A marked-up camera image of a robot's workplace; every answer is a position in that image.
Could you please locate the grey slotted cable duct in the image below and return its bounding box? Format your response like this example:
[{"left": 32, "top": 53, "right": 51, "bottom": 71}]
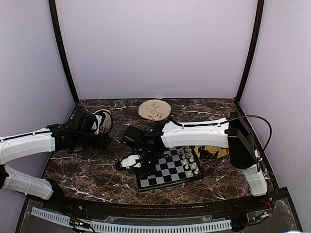
[{"left": 30, "top": 207, "right": 232, "bottom": 233}]

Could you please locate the right black frame post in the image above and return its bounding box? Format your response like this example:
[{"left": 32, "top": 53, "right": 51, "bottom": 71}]
[{"left": 235, "top": 0, "right": 265, "bottom": 103}]

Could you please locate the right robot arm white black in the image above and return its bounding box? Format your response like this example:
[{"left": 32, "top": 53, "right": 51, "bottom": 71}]
[{"left": 117, "top": 112, "right": 268, "bottom": 211}]

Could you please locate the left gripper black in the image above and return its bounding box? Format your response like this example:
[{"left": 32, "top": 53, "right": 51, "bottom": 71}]
[{"left": 75, "top": 132, "right": 111, "bottom": 150}]

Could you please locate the left black frame post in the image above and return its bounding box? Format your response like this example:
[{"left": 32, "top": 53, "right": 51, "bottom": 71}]
[{"left": 48, "top": 0, "right": 80, "bottom": 105}]

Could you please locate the white chess pieces row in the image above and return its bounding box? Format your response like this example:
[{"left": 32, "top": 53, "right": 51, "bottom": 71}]
[{"left": 176, "top": 147, "right": 199, "bottom": 178}]

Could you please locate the beige coral pattern mug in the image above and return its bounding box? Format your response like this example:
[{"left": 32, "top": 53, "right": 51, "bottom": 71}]
[{"left": 93, "top": 109, "right": 114, "bottom": 138}]

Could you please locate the gold metal tray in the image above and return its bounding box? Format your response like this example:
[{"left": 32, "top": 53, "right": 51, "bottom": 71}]
[{"left": 194, "top": 146, "right": 229, "bottom": 163}]

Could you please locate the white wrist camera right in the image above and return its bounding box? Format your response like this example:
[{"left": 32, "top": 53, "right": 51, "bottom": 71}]
[{"left": 116, "top": 154, "right": 141, "bottom": 170}]

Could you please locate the black frame post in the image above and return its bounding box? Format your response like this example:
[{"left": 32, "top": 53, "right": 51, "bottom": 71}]
[
  {"left": 48, "top": 0, "right": 80, "bottom": 105},
  {"left": 235, "top": 0, "right": 265, "bottom": 103}
]

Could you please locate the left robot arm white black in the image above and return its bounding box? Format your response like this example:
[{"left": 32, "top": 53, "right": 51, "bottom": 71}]
[{"left": 0, "top": 109, "right": 113, "bottom": 212}]

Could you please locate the black white chess board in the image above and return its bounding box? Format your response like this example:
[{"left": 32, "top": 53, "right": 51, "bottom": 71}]
[{"left": 136, "top": 147, "right": 204, "bottom": 192}]

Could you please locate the black front rail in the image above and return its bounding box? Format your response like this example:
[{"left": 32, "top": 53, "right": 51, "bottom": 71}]
[{"left": 43, "top": 194, "right": 275, "bottom": 219}]

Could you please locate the beige floral ceramic plate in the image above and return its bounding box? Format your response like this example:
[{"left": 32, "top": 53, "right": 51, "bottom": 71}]
[{"left": 138, "top": 100, "right": 172, "bottom": 121}]

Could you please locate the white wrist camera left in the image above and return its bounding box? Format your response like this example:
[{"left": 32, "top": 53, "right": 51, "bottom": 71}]
[{"left": 92, "top": 115, "right": 103, "bottom": 135}]

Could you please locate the pile of black chess pieces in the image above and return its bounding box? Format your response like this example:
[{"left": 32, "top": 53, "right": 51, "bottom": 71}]
[{"left": 198, "top": 146, "right": 219, "bottom": 162}]

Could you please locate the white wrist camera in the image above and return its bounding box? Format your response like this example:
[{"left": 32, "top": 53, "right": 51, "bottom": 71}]
[
  {"left": 92, "top": 115, "right": 103, "bottom": 135},
  {"left": 116, "top": 154, "right": 141, "bottom": 170}
]

